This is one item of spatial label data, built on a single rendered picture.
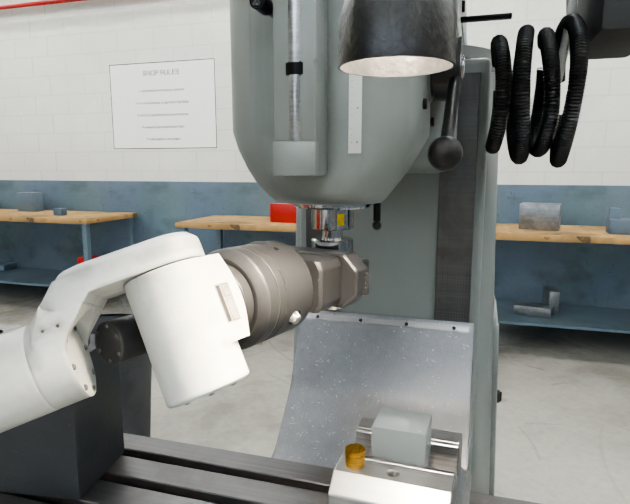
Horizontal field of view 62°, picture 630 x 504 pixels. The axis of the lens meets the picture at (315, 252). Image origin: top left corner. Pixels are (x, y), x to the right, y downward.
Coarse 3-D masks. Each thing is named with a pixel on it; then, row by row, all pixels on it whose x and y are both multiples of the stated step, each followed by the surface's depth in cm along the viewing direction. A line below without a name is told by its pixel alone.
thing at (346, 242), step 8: (312, 240) 59; (320, 240) 58; (328, 240) 57; (336, 240) 57; (344, 240) 58; (352, 240) 59; (320, 248) 58; (328, 248) 57; (336, 248) 57; (344, 248) 58
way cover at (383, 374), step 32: (320, 320) 100; (352, 320) 98; (384, 320) 97; (416, 320) 95; (320, 352) 98; (352, 352) 96; (384, 352) 95; (416, 352) 93; (448, 352) 92; (320, 384) 96; (352, 384) 95; (384, 384) 93; (416, 384) 92; (448, 384) 90; (288, 416) 94; (320, 416) 93; (352, 416) 92; (448, 416) 88; (288, 448) 91; (320, 448) 90
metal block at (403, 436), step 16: (384, 416) 61; (400, 416) 61; (416, 416) 61; (384, 432) 58; (400, 432) 58; (416, 432) 57; (384, 448) 59; (400, 448) 58; (416, 448) 57; (416, 464) 58
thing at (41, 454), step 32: (96, 352) 72; (96, 384) 72; (64, 416) 67; (96, 416) 72; (0, 448) 69; (32, 448) 69; (64, 448) 68; (96, 448) 72; (0, 480) 70; (32, 480) 69; (64, 480) 69; (96, 480) 73
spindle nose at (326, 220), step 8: (312, 216) 58; (320, 216) 57; (328, 216) 57; (336, 216) 57; (344, 216) 57; (352, 216) 58; (312, 224) 58; (320, 224) 57; (328, 224) 57; (336, 224) 57; (344, 224) 57; (352, 224) 58
